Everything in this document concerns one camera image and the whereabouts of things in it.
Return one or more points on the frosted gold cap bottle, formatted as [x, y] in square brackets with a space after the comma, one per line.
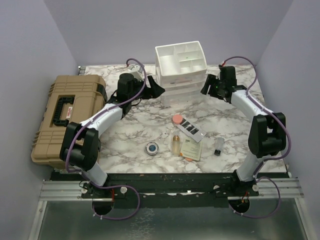
[176, 145]

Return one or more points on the clear vial black cap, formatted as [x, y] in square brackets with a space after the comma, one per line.
[219, 143]

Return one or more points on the round blue lid jar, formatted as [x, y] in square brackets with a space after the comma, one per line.
[152, 148]

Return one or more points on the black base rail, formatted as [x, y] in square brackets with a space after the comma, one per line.
[159, 190]

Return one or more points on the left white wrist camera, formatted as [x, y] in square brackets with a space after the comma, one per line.
[136, 71]

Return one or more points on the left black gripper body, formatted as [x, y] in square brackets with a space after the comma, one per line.
[138, 87]

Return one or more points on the tan hard tool case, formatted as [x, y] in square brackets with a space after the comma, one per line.
[71, 98]

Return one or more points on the eyeshadow palette plastic sleeve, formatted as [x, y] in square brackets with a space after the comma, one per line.
[191, 130]

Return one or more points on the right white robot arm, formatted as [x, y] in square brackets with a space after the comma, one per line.
[267, 135]

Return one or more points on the white makeup organizer with drawers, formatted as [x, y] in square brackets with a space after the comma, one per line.
[180, 60]

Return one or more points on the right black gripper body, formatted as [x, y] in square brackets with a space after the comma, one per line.
[218, 85]

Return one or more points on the pink round compact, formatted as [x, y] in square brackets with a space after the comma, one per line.
[177, 119]

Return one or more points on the pink handled brush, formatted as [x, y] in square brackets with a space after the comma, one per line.
[181, 80]

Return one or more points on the aluminium rail frame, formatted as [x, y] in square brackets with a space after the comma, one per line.
[276, 213]

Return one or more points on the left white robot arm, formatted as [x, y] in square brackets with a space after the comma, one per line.
[81, 143]

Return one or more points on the cream sachet with barcode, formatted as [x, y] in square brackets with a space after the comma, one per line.
[191, 150]

